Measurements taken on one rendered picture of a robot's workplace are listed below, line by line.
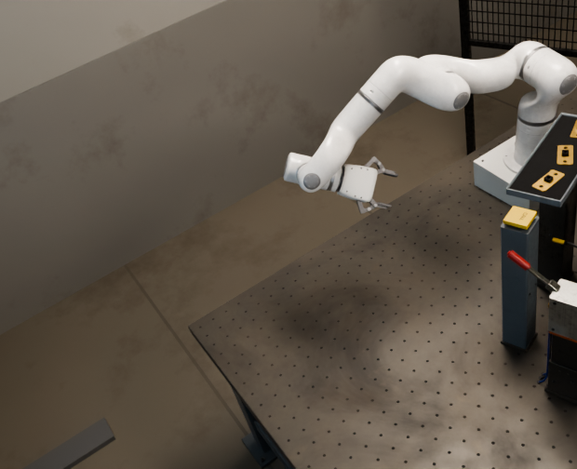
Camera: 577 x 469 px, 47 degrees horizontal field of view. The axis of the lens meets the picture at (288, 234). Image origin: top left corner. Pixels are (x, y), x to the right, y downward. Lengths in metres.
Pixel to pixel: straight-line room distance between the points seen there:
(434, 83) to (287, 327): 0.86
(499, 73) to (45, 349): 2.49
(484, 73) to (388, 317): 0.78
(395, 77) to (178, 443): 1.73
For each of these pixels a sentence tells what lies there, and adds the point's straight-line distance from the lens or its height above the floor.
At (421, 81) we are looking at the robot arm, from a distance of 1.92.
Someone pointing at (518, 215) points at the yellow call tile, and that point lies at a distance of 1.70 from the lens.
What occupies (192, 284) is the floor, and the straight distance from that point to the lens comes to 3.48.
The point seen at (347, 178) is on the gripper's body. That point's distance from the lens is 1.94.
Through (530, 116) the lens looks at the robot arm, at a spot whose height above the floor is 1.01.
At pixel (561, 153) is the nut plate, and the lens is 1.89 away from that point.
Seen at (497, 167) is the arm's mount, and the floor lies 0.80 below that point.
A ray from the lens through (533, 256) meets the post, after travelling 1.77.
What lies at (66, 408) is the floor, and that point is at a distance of 3.25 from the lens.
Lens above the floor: 2.27
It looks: 39 degrees down
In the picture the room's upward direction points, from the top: 16 degrees counter-clockwise
